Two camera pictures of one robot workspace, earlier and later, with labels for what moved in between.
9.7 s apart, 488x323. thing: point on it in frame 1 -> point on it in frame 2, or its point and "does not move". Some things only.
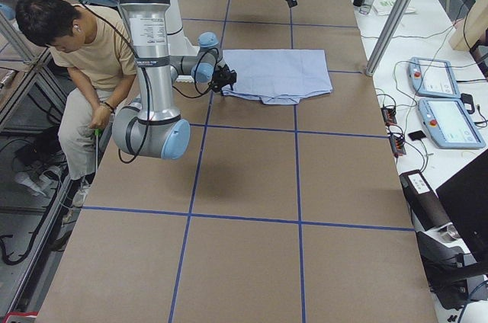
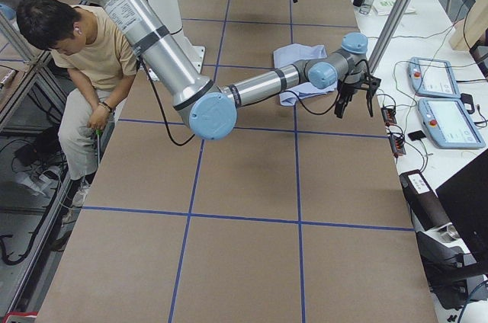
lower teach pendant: [449, 123] does not move
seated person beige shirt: [94, 46] does not move
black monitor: [464, 195] does not move
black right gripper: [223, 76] -> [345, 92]
